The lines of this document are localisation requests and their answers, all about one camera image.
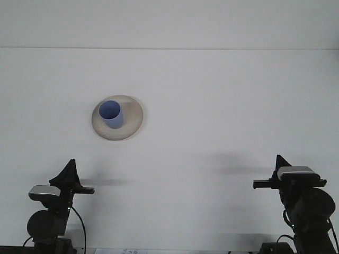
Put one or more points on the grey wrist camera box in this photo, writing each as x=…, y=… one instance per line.
x=296, y=172
x=43, y=191

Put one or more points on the pale blue cup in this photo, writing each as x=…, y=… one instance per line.
x=114, y=121

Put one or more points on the pale round plate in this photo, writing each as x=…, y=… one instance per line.
x=132, y=124

